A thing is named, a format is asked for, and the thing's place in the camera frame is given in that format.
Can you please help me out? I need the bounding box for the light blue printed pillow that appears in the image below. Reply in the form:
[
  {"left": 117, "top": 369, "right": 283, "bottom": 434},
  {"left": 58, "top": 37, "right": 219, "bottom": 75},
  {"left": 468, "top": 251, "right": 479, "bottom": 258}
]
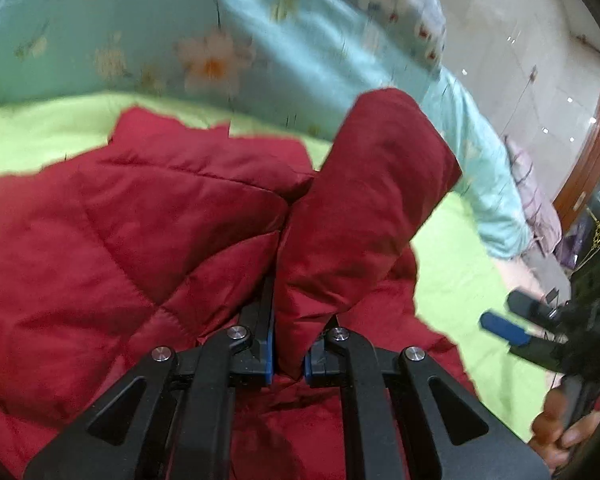
[{"left": 290, "top": 0, "right": 448, "bottom": 68}]

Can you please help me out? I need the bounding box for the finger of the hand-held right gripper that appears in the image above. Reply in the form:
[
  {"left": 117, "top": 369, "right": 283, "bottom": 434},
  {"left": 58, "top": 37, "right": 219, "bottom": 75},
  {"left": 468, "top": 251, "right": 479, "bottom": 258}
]
[
  {"left": 481, "top": 312, "right": 571, "bottom": 375},
  {"left": 507, "top": 291, "right": 563, "bottom": 323}
]

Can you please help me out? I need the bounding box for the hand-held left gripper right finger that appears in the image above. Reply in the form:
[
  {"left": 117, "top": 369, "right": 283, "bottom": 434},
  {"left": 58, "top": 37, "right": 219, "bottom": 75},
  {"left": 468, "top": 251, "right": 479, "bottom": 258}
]
[{"left": 304, "top": 314, "right": 552, "bottom": 480}]

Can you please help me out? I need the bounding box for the teal floral quilt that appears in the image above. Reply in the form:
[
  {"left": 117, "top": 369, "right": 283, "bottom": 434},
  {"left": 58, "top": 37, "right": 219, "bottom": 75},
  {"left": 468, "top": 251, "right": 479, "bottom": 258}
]
[{"left": 0, "top": 0, "right": 536, "bottom": 261}]

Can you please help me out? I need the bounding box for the person's right hand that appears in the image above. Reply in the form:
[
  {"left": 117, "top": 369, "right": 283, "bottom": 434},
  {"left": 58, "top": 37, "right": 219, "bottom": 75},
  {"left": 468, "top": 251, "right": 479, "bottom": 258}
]
[{"left": 529, "top": 387, "right": 600, "bottom": 471}]

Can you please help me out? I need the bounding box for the pink plaid cloth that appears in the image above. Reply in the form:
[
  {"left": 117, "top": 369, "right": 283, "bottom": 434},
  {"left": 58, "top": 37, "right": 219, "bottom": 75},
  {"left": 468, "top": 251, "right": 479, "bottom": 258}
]
[{"left": 502, "top": 135, "right": 563, "bottom": 261}]

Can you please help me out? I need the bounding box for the red padded jacket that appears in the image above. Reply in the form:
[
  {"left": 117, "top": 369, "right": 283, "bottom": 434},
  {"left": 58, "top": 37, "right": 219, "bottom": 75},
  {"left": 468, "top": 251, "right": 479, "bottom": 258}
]
[{"left": 0, "top": 87, "right": 478, "bottom": 480}]

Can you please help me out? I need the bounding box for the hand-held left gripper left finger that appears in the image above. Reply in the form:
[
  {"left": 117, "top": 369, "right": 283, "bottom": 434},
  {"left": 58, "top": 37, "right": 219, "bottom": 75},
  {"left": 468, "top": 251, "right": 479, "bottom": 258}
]
[{"left": 24, "top": 275, "right": 276, "bottom": 480}]

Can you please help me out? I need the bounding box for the green bed sheet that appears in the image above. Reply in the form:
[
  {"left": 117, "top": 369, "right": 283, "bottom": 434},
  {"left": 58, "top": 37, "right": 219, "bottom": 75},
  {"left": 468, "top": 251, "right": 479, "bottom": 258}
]
[{"left": 0, "top": 92, "right": 556, "bottom": 436}]

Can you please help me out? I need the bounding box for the wooden door frame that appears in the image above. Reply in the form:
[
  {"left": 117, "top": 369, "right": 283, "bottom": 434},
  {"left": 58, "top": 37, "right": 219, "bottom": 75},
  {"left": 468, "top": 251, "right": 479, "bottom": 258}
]
[{"left": 552, "top": 70, "right": 600, "bottom": 226}]

